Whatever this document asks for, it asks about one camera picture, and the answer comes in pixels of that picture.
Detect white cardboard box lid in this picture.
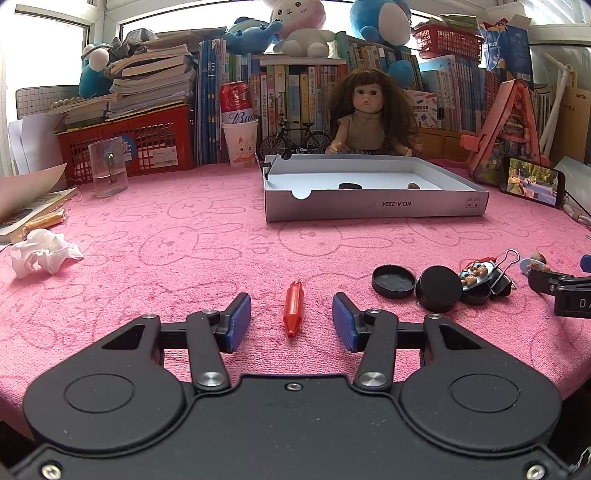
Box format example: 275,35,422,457
262,154,490,223

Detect white paper sheets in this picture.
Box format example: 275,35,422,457
7,113,63,176

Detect beige beaded cord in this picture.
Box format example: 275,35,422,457
561,189,591,232

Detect white cat print paper cup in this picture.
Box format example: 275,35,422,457
222,119,259,168

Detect long haired doll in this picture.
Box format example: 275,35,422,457
325,68,423,158

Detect red plastic basket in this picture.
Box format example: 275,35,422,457
411,23,485,61

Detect row of thin blue booklets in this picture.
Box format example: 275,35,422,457
196,39,228,164

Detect pink bunny print tablecloth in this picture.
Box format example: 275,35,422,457
0,159,591,439

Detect brown paper sheet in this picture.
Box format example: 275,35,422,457
0,164,68,222

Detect string of pale beads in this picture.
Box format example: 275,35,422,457
50,96,86,112

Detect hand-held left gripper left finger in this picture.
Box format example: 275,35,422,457
99,292,253,393

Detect black smartphone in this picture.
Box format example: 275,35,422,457
499,154,566,208

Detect red plastic crate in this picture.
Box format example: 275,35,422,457
55,104,195,178

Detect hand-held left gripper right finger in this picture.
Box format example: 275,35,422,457
332,292,485,393

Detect white pipe stand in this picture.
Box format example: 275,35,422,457
538,53,575,155

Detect row of blue spine books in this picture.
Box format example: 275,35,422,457
344,32,509,134

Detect white printed cardboard box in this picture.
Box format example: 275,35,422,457
406,90,439,130

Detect open paperback book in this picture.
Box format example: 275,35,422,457
0,187,79,243

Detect black miniature bicycle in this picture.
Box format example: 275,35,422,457
260,119,333,158

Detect stack of lying books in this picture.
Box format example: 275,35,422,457
48,32,197,127

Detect orange candy wrapper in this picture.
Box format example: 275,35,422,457
23,209,68,232

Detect red beer can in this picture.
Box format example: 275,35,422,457
219,80,254,125

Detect white window frame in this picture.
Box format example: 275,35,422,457
14,0,269,61

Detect pink triangular toy house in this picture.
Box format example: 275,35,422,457
464,78,552,185

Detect wooden desk organizer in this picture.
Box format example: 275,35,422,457
418,127,476,160

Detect white grid board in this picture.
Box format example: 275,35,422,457
15,85,81,123

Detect grey soft toy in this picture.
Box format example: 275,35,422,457
106,28,158,61

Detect blue cardboard box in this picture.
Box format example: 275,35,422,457
478,21,534,84

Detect blue and white plush toy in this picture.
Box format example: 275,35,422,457
78,41,112,99

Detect pink white bunny plush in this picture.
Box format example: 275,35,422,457
263,0,340,59

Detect clear glass mug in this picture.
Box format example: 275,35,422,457
88,137,129,198

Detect thick black round cap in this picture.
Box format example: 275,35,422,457
414,265,463,313

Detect crumpled white tissue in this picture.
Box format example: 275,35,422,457
9,228,85,280

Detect large blue plush toy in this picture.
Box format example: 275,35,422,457
348,0,416,89

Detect red plastic tube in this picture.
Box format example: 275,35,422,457
285,279,305,337

